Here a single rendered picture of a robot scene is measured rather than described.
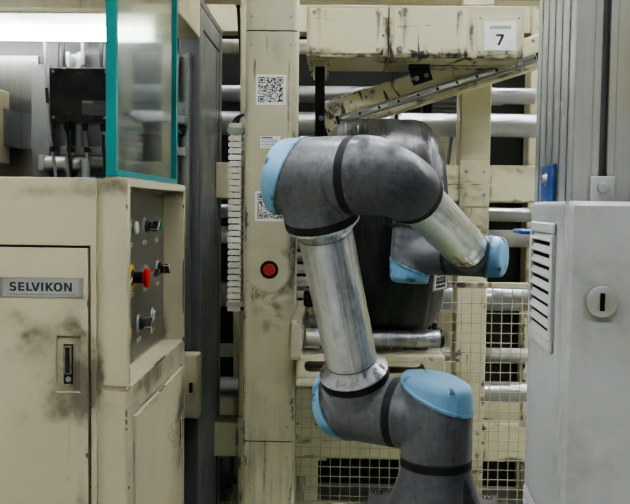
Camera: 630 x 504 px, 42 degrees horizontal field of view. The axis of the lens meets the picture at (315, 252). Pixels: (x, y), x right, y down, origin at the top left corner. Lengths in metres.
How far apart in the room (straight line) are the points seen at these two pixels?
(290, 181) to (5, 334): 0.62
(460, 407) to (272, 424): 0.90
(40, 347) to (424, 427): 0.68
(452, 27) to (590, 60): 1.43
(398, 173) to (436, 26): 1.28
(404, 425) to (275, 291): 0.83
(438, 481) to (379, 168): 0.51
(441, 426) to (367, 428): 0.13
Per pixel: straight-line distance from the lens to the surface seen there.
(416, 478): 1.37
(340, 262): 1.26
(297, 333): 1.99
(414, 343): 2.04
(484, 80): 2.54
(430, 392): 1.32
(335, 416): 1.40
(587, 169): 0.99
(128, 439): 1.53
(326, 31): 2.39
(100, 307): 1.50
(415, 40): 2.39
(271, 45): 2.12
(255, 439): 2.17
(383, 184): 1.15
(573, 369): 0.79
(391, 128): 2.04
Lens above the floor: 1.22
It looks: 3 degrees down
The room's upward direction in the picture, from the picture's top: 1 degrees clockwise
